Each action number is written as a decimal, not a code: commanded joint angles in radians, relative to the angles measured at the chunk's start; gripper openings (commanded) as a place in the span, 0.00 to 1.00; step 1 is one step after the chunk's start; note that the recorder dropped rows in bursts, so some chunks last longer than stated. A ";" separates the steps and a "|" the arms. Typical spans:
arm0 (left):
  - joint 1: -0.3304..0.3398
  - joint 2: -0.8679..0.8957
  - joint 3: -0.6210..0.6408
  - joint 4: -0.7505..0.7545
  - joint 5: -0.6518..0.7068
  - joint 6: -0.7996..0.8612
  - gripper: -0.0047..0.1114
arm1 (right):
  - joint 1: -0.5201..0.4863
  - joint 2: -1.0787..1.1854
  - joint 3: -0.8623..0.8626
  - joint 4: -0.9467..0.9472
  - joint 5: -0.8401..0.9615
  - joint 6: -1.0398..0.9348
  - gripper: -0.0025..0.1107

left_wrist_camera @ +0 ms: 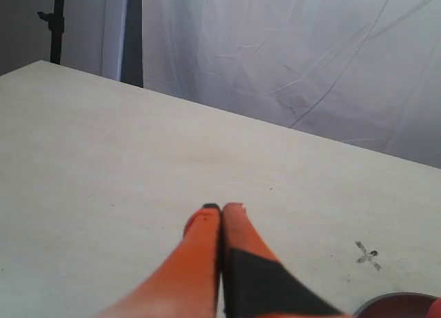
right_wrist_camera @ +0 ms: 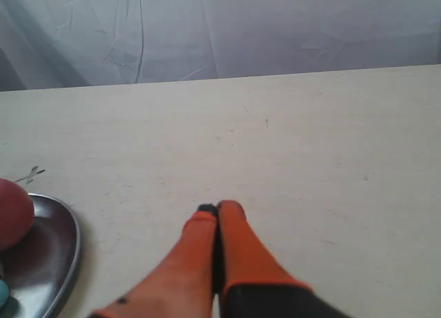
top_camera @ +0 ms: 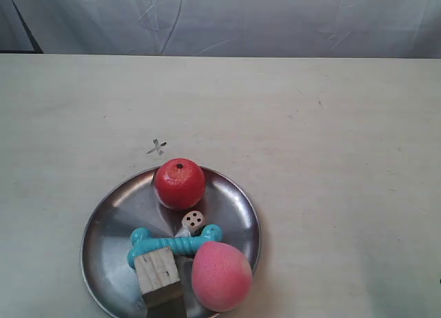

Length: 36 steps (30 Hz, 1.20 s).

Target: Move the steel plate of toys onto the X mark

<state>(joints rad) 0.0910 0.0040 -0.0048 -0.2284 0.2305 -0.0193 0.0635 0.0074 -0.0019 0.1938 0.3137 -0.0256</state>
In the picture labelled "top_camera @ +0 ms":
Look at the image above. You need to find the wooden block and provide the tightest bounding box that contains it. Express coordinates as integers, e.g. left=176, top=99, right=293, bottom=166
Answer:
left=134, top=247, right=183, bottom=310

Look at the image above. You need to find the round metal plate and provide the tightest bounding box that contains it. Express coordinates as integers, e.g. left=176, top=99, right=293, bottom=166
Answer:
left=81, top=168, right=262, bottom=317

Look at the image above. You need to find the beige die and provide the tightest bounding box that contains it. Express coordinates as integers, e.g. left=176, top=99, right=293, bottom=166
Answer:
left=182, top=210, right=206, bottom=236

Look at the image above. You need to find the grey backdrop cloth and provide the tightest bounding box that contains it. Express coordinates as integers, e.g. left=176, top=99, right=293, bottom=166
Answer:
left=1, top=0, right=440, bottom=58

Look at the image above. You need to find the pink foam peach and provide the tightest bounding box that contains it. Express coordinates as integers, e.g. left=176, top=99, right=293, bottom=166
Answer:
left=192, top=241, right=253, bottom=312

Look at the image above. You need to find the red toy orange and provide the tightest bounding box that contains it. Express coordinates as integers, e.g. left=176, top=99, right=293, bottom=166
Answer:
left=154, top=158, right=205, bottom=211

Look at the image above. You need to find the teal toy bone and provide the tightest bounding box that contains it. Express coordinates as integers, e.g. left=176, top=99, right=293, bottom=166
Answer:
left=127, top=224, right=223, bottom=269

